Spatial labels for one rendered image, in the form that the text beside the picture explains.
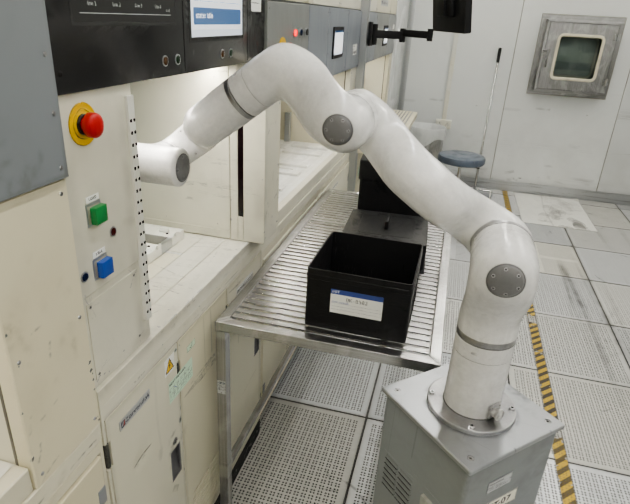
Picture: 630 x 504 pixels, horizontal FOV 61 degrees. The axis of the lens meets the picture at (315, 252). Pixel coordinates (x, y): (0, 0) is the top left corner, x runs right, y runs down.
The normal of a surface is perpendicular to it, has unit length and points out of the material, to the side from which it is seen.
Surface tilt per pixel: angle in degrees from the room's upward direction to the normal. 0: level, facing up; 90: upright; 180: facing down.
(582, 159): 90
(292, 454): 0
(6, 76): 90
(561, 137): 90
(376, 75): 90
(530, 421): 0
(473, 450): 0
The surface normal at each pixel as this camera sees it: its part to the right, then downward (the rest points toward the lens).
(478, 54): -0.25, 0.38
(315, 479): 0.05, -0.91
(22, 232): 0.96, 0.15
